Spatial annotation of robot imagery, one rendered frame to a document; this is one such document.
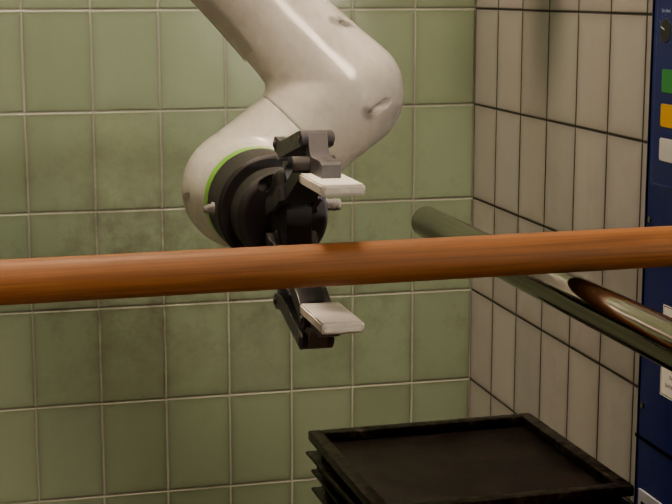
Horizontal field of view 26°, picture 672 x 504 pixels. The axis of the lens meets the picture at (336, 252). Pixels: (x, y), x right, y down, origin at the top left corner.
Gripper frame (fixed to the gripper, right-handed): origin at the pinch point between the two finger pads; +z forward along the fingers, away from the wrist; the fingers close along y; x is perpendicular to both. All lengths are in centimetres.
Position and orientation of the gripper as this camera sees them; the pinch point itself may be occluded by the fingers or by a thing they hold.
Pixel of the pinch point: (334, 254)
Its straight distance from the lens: 100.6
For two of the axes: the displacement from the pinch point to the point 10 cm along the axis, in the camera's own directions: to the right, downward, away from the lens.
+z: 2.5, 1.7, -9.5
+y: 0.0, 9.8, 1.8
